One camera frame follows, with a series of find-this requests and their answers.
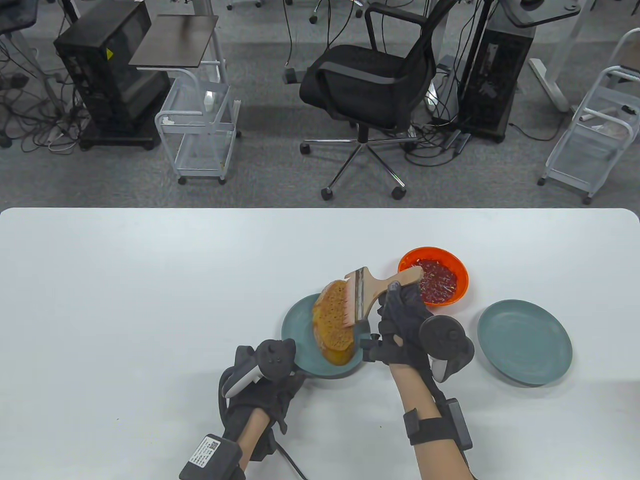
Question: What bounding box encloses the person's left hand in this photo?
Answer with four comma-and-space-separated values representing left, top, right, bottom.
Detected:
218, 340, 307, 433

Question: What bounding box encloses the person's right hand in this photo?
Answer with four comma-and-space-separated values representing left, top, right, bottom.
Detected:
361, 282, 475, 383

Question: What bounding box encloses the wooden brush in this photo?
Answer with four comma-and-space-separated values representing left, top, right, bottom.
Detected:
344, 266, 425, 329

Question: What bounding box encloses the brown bread slice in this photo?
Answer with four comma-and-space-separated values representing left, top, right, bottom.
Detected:
312, 280, 357, 367

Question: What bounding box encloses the teal plate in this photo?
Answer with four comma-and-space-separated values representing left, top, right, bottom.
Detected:
281, 294, 373, 379
477, 299, 574, 387

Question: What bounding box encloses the person's left forearm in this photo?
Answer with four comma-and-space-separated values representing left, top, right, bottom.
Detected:
235, 407, 268, 473

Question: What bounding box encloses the person's right forearm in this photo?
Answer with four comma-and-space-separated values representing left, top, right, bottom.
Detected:
389, 362, 473, 480

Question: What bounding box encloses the black round tracker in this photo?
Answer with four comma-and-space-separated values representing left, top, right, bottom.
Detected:
222, 340, 297, 400
419, 315, 475, 383

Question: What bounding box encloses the orange bowl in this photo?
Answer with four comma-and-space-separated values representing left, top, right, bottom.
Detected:
397, 246, 470, 307

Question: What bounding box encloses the black office chair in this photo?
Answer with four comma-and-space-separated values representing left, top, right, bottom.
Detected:
299, 0, 461, 202

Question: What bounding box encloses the black computer tower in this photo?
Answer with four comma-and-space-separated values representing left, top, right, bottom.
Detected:
53, 0, 171, 151
457, 20, 537, 144

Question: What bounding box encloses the white desk leg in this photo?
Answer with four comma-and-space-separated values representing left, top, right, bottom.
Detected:
529, 0, 596, 113

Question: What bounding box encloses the dark desk top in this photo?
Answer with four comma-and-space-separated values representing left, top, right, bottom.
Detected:
500, 0, 582, 28
0, 0, 39, 35

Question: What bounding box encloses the brown side table top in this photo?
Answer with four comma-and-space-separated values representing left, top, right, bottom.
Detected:
128, 14, 220, 68

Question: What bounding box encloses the black cable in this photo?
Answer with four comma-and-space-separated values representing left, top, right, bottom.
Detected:
274, 440, 308, 480

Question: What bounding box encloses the white wire cart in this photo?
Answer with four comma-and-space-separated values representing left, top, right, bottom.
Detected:
154, 60, 243, 186
537, 27, 640, 206

